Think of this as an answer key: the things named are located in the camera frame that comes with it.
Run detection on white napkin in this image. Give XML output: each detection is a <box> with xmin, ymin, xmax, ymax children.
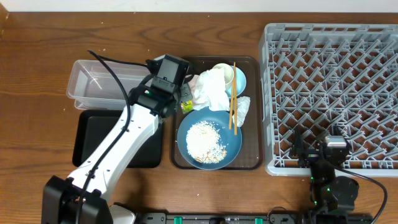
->
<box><xmin>192</xmin><ymin>68</ymin><xmax>229</xmax><ymax>111</ymax></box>

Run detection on clear plastic wrap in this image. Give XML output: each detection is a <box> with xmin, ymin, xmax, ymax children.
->
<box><xmin>236</xmin><ymin>96</ymin><xmax>251</xmax><ymax>128</ymax></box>

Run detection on dark blue plate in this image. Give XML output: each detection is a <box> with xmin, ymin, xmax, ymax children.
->
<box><xmin>176</xmin><ymin>108</ymin><xmax>243</xmax><ymax>170</ymax></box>

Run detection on green yellow snack wrapper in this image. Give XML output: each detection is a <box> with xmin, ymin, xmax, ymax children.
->
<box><xmin>181</xmin><ymin>100</ymin><xmax>193</xmax><ymax>114</ymax></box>

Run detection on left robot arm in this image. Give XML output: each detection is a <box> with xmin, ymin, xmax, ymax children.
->
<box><xmin>41</xmin><ymin>55</ymin><xmax>190</xmax><ymax>223</ymax></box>

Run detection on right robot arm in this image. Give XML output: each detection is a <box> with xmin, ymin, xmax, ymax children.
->
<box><xmin>289</xmin><ymin>127</ymin><xmax>359</xmax><ymax>223</ymax></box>

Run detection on grey dishwasher rack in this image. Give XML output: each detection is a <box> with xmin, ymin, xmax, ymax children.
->
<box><xmin>259</xmin><ymin>23</ymin><xmax>397</xmax><ymax>177</ymax></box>

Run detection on pink bowl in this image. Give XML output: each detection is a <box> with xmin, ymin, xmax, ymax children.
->
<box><xmin>188</xmin><ymin>75</ymin><xmax>199</xmax><ymax>91</ymax></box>

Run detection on cream cup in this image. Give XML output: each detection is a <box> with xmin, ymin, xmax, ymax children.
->
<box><xmin>213</xmin><ymin>63</ymin><xmax>234</xmax><ymax>90</ymax></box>

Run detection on rice leftovers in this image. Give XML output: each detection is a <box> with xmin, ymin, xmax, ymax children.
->
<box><xmin>186</xmin><ymin>121</ymin><xmax>227</xmax><ymax>164</ymax></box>

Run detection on brown plastic tray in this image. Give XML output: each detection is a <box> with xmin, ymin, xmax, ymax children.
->
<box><xmin>184</xmin><ymin>56</ymin><xmax>264</xmax><ymax>170</ymax></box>

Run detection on light blue bowl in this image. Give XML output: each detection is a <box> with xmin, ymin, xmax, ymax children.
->
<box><xmin>236</xmin><ymin>67</ymin><xmax>246</xmax><ymax>96</ymax></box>

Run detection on clear plastic bin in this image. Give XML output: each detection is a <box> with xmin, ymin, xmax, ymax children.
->
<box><xmin>67</xmin><ymin>60</ymin><xmax>150</xmax><ymax>110</ymax></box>

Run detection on black plastic tray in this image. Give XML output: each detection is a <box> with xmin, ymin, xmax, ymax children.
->
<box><xmin>72</xmin><ymin>110</ymin><xmax>163</xmax><ymax>168</ymax></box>

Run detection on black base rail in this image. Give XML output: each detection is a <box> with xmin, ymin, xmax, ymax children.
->
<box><xmin>136</xmin><ymin>212</ymin><xmax>374</xmax><ymax>224</ymax></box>

